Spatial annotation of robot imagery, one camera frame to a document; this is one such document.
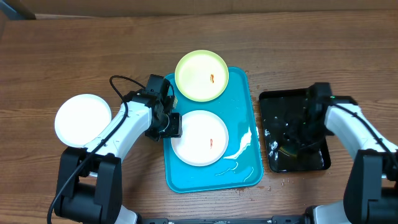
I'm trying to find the pink white plate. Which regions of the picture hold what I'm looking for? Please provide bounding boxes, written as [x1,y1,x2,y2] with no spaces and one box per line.
[171,110,229,167]

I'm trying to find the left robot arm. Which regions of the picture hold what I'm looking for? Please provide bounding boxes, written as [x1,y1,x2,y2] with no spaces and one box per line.
[47,74,182,223]

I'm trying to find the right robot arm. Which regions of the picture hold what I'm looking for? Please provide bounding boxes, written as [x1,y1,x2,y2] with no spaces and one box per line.
[287,83,397,223]

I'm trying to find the green rimmed plate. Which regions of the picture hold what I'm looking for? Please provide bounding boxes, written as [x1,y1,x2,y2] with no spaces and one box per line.
[175,50,229,102]

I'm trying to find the black water tray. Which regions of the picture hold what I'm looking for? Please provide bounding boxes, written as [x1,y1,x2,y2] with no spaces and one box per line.
[259,88,331,173]

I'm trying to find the green yellow sponge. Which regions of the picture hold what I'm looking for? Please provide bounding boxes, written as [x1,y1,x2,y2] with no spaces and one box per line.
[279,144,298,157]

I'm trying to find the teal plastic tray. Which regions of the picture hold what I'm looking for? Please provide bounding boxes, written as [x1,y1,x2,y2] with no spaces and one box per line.
[164,67,264,193]

